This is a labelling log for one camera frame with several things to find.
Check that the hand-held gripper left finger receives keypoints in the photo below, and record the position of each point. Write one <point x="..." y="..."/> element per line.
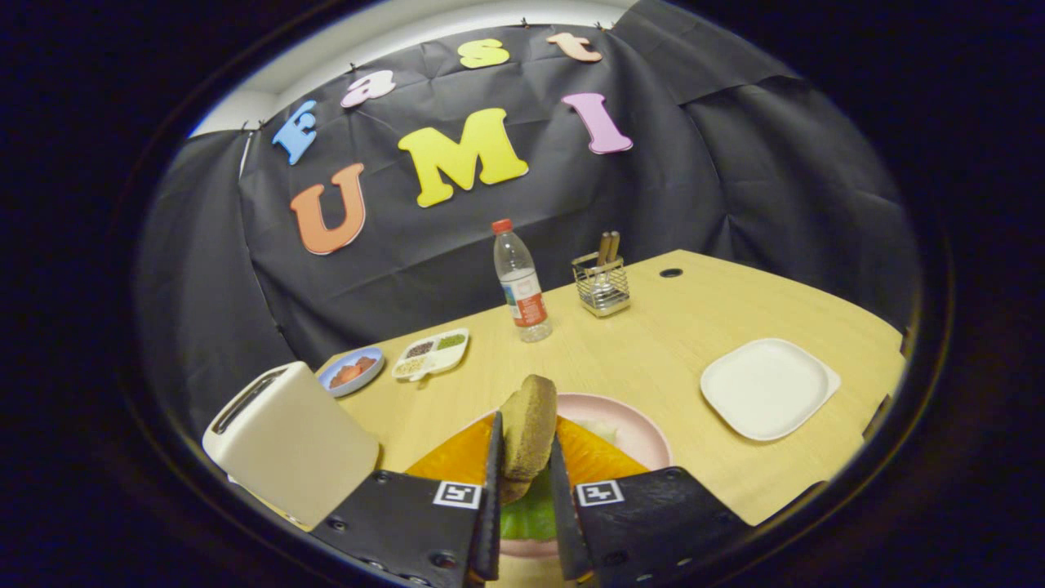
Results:
<point x="408" y="523"/>

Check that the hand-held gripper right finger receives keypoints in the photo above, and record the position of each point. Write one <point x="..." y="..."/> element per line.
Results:
<point x="653" y="523"/>

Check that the green lettuce leaf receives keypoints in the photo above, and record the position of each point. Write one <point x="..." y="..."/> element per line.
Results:
<point x="531" y="514"/>

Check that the brown toasted bread slice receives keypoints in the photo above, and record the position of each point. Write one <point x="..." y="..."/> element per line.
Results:
<point x="529" y="433"/>

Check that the pink round plate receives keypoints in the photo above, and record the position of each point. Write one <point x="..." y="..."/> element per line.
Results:
<point x="641" y="437"/>

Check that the white toaster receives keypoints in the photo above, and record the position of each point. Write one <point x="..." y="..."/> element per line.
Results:
<point x="302" y="449"/>

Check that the red food pieces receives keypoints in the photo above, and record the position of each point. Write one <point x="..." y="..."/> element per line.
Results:
<point x="349" y="373"/>

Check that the small blue plate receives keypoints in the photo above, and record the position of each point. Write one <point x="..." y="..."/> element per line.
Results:
<point x="326" y="384"/>

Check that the white divided seasoning tray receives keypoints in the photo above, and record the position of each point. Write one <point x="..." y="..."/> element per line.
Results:
<point x="433" y="361"/>

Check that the white square plate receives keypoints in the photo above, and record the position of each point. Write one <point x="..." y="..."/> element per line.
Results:
<point x="767" y="388"/>

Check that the black desk grommet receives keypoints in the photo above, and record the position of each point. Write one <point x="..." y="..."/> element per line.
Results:
<point x="671" y="272"/>

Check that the clear water bottle red cap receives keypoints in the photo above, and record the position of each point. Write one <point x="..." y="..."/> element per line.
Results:
<point x="522" y="286"/>

